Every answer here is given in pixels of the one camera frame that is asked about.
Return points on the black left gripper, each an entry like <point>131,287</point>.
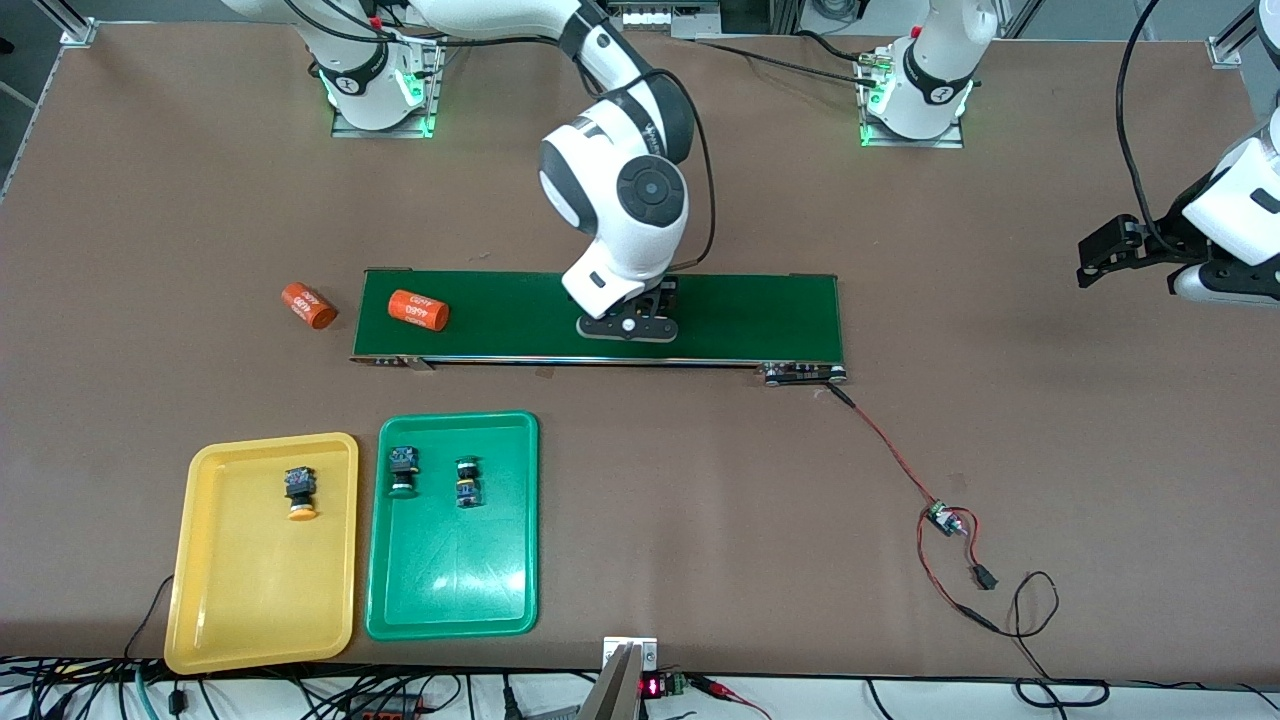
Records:
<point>1166,247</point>

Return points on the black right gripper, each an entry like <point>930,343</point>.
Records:
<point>667,293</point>

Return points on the orange printed cylinder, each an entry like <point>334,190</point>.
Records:
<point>418,310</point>
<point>308,306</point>

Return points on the green push button switch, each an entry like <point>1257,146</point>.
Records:
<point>403,462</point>
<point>468,490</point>

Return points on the yellow push button switch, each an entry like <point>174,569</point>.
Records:
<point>298,482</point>

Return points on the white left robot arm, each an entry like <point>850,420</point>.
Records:
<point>935,80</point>

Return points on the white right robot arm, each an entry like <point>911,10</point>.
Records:
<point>620,190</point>

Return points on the green conveyor belt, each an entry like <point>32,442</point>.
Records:
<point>760,315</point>

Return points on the white box device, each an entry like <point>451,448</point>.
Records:
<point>660,18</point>

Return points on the small controller circuit board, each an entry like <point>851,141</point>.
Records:
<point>940,518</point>

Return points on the green plastic tray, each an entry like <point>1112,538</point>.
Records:
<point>455,570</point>

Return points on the red digit display module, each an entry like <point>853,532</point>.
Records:
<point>652,687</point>

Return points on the red clip lead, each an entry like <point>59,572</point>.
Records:
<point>715,686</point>

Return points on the yellow plastic tray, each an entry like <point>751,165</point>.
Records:
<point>240,600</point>

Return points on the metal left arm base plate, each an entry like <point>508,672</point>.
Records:
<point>910,143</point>

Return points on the aluminium frame profile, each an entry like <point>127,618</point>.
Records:
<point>1235,42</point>
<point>80,25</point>

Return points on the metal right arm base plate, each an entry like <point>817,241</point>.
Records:
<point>380,132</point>

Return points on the grey metal camera mount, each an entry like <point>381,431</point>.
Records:
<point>622,690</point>

